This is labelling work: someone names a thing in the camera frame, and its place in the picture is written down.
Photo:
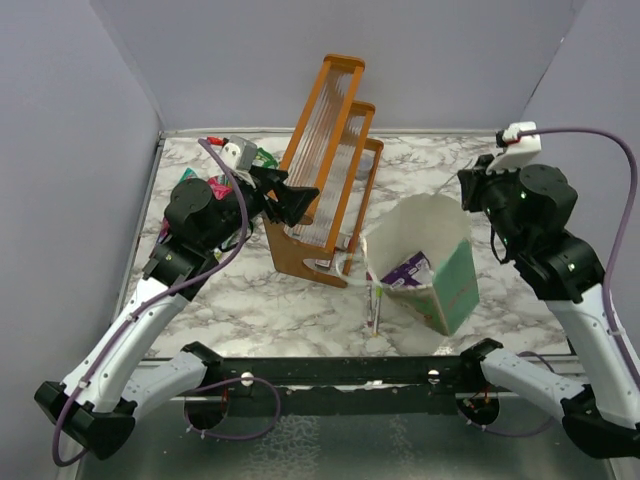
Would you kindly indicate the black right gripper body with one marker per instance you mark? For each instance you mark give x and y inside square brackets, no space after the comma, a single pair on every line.
[490,191]

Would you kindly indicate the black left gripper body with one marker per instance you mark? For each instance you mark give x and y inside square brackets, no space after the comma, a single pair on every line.
[254,196]

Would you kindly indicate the green apple tea packet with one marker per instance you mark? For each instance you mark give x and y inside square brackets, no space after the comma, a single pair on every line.
[265,159]

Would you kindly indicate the green patterned paper bag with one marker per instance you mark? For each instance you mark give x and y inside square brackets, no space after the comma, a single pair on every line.
[437,226]

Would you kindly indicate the purple white snack packet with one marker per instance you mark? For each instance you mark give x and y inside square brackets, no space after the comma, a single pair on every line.
[415,271]

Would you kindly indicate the red snack packet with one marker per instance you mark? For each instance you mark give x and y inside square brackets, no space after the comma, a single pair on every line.
[220,186]

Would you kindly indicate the teal snack packet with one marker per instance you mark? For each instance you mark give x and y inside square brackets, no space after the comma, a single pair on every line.
[189,174]

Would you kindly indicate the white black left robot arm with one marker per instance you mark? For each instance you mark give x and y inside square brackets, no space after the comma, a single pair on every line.
[99,403]

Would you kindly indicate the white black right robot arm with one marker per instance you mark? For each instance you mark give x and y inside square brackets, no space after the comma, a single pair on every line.
[528,209]

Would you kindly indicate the orange wooden tiered rack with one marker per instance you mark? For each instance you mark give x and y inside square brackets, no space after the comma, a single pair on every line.
[324,151]

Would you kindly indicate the red white small box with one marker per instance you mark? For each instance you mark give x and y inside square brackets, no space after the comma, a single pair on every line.
[324,263]

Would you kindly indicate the green capped marker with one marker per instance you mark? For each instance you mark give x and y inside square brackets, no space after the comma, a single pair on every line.
[375,310]

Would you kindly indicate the purple capped marker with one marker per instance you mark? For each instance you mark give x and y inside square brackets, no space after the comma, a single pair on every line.
[369,305]

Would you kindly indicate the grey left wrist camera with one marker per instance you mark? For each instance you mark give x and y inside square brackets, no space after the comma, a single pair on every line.
[236,152]

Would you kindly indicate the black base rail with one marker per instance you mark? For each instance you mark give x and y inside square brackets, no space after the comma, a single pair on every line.
[341,386]

